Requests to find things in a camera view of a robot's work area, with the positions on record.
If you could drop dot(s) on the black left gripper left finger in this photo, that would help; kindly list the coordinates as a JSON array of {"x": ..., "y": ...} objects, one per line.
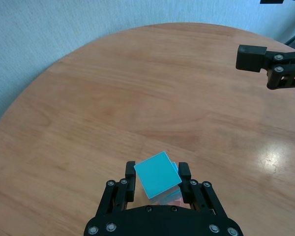
[{"x": 129, "y": 186}]

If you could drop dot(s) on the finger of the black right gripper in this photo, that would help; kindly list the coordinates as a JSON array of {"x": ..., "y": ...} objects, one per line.
[
  {"x": 271, "y": 1},
  {"x": 250, "y": 57}
]

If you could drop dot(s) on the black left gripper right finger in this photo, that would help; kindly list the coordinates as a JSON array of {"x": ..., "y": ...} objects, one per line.
[{"x": 186, "y": 184}]

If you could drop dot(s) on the blue cube block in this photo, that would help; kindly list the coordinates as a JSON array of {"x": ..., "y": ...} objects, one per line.
[
  {"x": 157, "y": 177},
  {"x": 173, "y": 195}
]

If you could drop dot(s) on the pink cube block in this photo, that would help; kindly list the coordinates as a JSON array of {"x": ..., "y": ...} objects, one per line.
[{"x": 178, "y": 202}]

